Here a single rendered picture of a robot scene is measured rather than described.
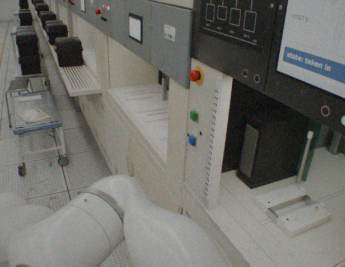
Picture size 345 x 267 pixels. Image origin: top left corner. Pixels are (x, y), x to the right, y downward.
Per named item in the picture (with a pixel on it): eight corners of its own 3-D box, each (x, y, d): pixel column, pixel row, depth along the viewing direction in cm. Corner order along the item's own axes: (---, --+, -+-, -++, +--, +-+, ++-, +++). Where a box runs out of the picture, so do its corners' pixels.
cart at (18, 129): (14, 133, 349) (6, 94, 327) (59, 126, 371) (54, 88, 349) (19, 178, 272) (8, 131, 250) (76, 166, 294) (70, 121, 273)
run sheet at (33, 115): (14, 113, 287) (14, 112, 286) (38, 107, 303) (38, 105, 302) (28, 124, 268) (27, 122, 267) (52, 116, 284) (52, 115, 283)
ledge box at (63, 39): (55, 61, 331) (53, 37, 320) (81, 59, 341) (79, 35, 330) (56, 68, 307) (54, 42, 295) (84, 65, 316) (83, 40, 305)
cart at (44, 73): (17, 88, 485) (12, 59, 463) (51, 84, 505) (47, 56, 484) (16, 109, 409) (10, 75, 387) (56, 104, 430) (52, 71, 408)
